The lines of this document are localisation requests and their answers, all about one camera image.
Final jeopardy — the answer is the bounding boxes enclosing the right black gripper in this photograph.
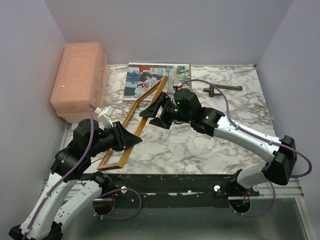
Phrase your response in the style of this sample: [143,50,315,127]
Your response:
[139,92,193,130]

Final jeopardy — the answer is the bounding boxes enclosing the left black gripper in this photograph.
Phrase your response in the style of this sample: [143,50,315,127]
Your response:
[88,120,142,156]

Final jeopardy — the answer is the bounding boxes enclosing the brown wooden picture frame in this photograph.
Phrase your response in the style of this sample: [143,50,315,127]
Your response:
[96,76,169,171]

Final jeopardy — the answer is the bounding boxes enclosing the photo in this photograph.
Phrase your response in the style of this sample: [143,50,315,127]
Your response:
[123,63,191,101]

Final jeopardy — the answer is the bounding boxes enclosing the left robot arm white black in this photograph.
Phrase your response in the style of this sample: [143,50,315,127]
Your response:
[8,119,142,240]

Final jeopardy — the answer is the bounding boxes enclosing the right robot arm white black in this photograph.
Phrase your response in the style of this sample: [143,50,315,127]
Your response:
[139,88,297,196]

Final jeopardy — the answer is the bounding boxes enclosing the pink plastic storage box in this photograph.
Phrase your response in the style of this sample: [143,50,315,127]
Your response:
[50,42,107,123]

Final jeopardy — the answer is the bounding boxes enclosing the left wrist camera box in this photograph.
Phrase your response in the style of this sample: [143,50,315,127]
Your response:
[94,105,115,129]

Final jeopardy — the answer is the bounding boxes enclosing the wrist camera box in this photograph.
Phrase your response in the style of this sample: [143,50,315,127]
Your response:
[94,105,115,129]
[172,82,183,92]

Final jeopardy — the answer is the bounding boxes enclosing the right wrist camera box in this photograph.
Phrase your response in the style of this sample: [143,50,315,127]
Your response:
[172,82,183,92]

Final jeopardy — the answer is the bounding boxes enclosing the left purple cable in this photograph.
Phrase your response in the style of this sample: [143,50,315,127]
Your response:
[23,103,143,235]

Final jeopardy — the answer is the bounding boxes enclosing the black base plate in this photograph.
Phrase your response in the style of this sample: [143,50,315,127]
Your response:
[101,173,259,209]

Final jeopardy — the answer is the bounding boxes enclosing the aluminium rail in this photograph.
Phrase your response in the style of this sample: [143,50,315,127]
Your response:
[42,177,305,201]

